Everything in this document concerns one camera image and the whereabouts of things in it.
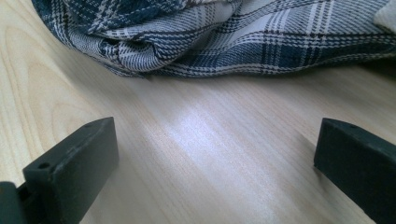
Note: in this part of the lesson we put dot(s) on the cream cloth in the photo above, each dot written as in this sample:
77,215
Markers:
387,15

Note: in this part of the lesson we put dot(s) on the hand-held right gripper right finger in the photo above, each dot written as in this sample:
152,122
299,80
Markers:
358,161

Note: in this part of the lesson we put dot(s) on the blue white plaid cloth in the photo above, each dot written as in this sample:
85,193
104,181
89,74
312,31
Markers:
218,37

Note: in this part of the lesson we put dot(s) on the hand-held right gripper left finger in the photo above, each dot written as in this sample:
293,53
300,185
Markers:
74,168

